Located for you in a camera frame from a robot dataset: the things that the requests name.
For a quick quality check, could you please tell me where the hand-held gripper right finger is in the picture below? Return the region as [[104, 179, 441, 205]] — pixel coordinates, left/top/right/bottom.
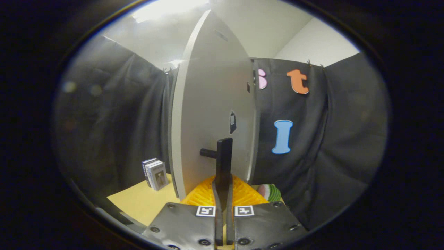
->
[[224, 175, 308, 250]]

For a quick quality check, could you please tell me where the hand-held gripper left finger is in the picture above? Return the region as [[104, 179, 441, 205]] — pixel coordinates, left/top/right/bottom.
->
[[142, 175, 224, 250]]

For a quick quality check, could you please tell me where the black door handle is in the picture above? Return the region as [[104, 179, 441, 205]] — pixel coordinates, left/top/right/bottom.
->
[[200, 137, 233, 188]]

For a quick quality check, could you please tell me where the grey shoe cabinet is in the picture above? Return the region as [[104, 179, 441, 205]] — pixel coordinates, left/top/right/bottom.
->
[[250, 57, 261, 184]]

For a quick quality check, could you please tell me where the pink green striped toy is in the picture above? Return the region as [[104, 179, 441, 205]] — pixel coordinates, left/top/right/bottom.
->
[[257, 184, 282, 202]]

